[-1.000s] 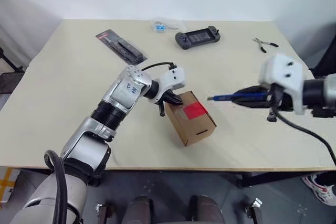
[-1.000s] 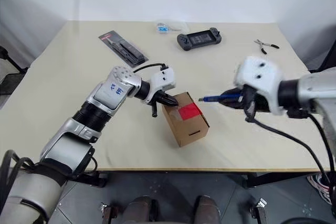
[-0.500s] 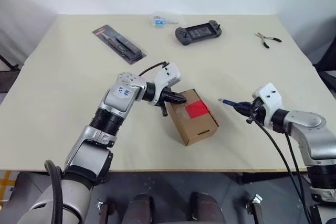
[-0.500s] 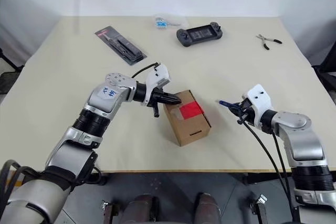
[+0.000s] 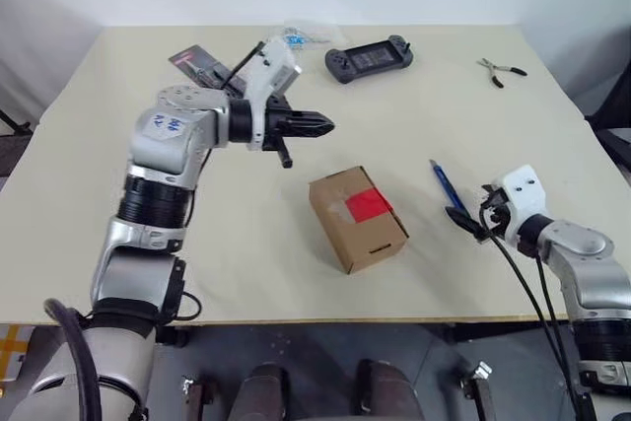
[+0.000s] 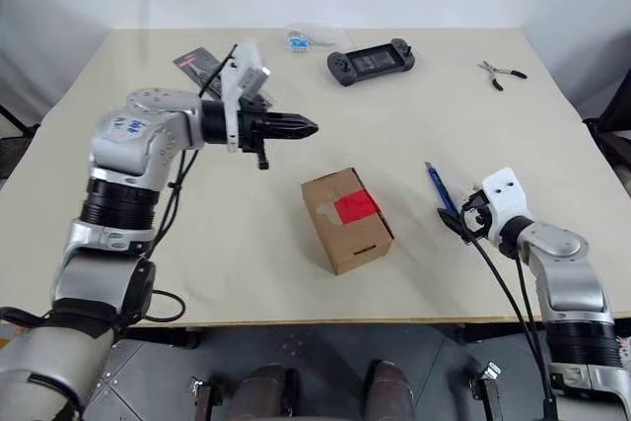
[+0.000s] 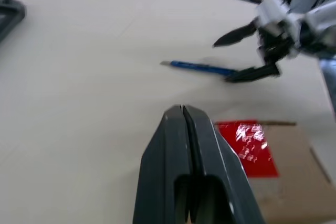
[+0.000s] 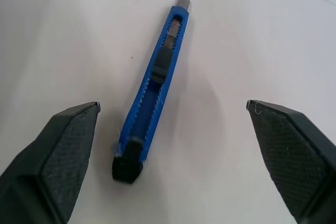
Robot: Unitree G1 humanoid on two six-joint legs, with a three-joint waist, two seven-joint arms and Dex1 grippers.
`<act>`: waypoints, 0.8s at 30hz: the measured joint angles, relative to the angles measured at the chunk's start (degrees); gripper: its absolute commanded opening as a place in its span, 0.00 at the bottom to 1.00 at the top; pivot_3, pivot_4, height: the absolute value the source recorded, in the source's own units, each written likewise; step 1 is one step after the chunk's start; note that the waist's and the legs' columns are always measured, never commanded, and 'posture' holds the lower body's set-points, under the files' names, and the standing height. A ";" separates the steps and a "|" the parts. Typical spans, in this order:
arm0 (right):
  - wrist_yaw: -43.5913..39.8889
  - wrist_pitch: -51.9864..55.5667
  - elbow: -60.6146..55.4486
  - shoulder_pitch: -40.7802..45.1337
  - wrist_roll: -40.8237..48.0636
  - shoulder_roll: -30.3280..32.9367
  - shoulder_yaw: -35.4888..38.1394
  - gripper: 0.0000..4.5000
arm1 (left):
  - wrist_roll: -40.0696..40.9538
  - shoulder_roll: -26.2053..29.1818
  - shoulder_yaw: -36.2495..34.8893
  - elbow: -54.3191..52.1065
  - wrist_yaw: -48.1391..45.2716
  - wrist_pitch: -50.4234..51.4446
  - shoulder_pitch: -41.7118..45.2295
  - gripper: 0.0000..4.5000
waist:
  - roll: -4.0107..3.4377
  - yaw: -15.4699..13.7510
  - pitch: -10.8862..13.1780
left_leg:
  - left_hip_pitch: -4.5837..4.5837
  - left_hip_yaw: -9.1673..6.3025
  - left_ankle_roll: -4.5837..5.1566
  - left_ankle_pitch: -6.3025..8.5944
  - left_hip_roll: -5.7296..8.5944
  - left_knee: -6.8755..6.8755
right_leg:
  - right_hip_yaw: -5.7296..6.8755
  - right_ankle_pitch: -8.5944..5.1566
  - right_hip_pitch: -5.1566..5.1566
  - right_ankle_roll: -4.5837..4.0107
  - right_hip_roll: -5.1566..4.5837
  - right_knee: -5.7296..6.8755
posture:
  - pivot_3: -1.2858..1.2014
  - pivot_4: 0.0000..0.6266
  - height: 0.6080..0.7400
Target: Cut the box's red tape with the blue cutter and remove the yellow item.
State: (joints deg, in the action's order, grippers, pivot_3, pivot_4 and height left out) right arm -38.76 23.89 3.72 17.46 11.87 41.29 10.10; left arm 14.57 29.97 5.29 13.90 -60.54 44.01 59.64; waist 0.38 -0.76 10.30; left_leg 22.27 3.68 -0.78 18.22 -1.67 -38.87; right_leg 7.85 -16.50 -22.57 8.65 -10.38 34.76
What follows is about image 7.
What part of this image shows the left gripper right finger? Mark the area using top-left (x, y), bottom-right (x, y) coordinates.
top-left (183, 105), bottom-right (266, 224)

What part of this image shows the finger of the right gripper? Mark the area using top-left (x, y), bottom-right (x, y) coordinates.
top-left (212, 22), bottom-right (259, 49)
top-left (224, 62), bottom-right (281, 83)

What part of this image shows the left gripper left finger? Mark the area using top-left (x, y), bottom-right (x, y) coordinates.
top-left (132, 104), bottom-right (196, 224)

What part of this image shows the blue pen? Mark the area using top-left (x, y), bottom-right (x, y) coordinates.
top-left (160, 60), bottom-right (238, 78)

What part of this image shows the brown cardboard box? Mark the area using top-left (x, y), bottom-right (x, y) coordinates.
top-left (214, 120), bottom-right (336, 224)

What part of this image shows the red tape strip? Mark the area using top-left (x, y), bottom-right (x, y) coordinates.
top-left (215, 119), bottom-right (280, 178)

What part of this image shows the black handheld game controller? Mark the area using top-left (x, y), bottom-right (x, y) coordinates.
top-left (0, 0), bottom-right (27, 42)

